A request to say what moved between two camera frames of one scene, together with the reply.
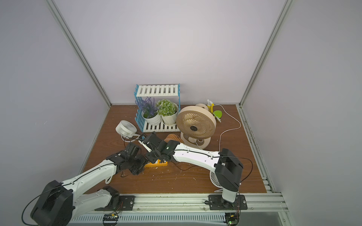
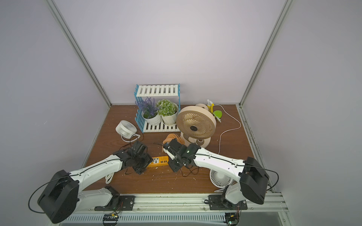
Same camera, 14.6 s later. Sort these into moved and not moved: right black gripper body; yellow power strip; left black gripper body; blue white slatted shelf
Moved: right black gripper body
Not moved: yellow power strip; blue white slatted shelf; left black gripper body
